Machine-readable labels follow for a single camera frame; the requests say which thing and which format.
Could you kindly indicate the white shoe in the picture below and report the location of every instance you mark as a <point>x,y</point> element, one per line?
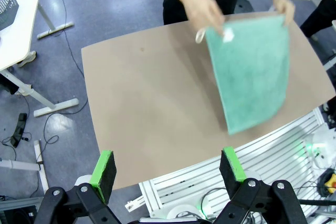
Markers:
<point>29,57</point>

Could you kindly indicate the green terry towel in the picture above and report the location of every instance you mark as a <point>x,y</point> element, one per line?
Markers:
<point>249,77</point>

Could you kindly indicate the white desk leg frame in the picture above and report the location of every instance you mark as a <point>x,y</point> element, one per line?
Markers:
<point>39,155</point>

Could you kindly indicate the black power strip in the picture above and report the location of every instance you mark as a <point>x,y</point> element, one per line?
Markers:
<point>18,129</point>

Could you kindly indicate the yellow emergency stop button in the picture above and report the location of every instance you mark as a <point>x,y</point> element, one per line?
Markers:
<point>331,182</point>

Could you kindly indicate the person's right hand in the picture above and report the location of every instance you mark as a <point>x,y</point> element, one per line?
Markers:
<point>206,10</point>

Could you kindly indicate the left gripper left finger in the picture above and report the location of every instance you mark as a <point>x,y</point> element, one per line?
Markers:
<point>103,176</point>

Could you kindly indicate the grey perforated basket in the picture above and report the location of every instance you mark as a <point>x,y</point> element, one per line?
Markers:
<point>6,9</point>

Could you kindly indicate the person's left hand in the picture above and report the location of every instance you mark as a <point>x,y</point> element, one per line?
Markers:
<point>286,7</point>

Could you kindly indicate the bystander in black trousers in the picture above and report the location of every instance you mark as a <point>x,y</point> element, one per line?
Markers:
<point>323,14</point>

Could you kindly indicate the white desk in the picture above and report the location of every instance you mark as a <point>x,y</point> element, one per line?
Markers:
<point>21,24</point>

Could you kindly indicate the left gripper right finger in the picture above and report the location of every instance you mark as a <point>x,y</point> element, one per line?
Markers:
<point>232,171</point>

